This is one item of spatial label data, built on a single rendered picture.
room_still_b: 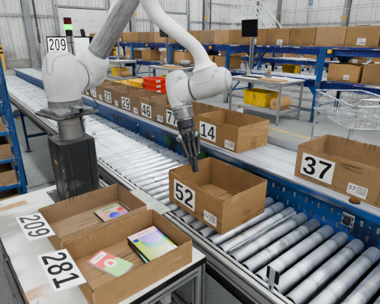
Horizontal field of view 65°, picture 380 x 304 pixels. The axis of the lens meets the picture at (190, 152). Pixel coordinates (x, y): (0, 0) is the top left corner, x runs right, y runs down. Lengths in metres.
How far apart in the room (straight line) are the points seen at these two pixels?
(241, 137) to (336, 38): 4.87
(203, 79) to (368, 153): 0.94
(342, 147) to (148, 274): 1.19
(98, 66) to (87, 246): 0.86
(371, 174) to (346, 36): 5.14
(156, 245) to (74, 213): 0.50
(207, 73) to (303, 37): 5.70
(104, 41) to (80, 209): 0.81
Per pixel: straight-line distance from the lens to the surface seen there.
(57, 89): 1.49
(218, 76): 1.21
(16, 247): 1.45
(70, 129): 1.55
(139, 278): 1.08
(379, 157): 1.73
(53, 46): 2.61
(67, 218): 1.53
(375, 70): 5.96
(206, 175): 1.71
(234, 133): 1.81
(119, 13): 1.55
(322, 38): 6.63
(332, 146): 1.81
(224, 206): 1.27
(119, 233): 1.30
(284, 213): 1.55
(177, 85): 1.29
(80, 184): 1.62
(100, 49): 1.61
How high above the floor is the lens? 1.54
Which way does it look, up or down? 21 degrees down
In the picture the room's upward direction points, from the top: straight up
